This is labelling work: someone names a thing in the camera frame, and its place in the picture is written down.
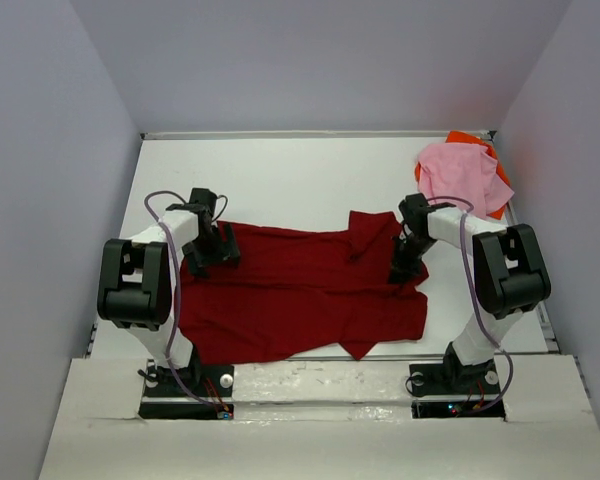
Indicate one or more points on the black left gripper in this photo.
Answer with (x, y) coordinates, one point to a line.
(224, 251)

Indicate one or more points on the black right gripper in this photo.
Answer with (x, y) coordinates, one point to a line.
(402, 270)

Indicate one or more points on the dark red t shirt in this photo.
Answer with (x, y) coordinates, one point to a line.
(295, 291)

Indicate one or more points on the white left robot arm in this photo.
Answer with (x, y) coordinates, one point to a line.
(140, 291)

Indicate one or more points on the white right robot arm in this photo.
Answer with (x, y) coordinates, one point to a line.
(506, 277)

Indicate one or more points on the pink t shirt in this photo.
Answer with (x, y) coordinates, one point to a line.
(462, 175)

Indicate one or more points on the orange t shirt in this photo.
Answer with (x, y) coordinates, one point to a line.
(480, 142)

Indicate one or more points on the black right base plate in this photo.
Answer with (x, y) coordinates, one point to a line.
(434, 396)

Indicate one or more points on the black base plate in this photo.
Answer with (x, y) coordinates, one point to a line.
(434, 396)
(208, 398)

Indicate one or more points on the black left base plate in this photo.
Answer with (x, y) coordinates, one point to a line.
(208, 398)

